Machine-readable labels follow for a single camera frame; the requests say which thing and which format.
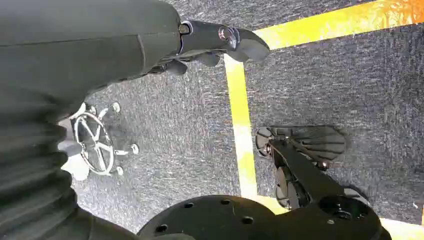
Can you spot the black robot leg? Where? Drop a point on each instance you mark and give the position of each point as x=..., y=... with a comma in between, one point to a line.
x=308, y=175

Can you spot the ribbed grey left arm sleeve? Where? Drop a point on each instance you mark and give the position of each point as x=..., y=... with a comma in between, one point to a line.
x=30, y=172

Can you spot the black robot foot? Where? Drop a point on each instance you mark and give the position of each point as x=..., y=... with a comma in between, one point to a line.
x=314, y=139

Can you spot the black round robot joint plate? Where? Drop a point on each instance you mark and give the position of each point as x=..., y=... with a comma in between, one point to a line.
x=212, y=220

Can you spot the chrome star chair base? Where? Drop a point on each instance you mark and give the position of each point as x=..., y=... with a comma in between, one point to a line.
x=96, y=145

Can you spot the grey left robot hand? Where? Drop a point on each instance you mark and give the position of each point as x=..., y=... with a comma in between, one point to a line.
x=82, y=43

